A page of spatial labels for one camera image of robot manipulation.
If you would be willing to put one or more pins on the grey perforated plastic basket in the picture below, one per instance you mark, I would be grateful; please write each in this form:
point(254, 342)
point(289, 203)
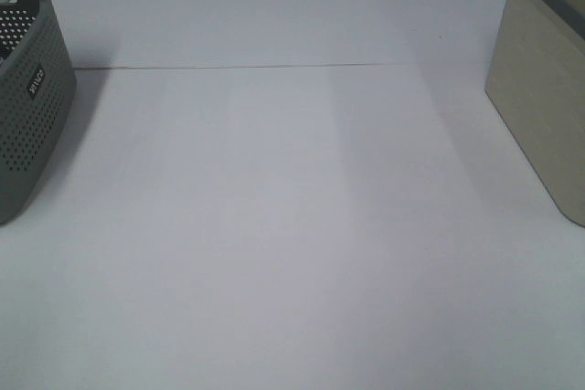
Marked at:
point(38, 86)

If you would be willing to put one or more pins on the beige bin with grey rim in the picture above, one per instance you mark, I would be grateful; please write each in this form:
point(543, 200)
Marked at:
point(536, 83)

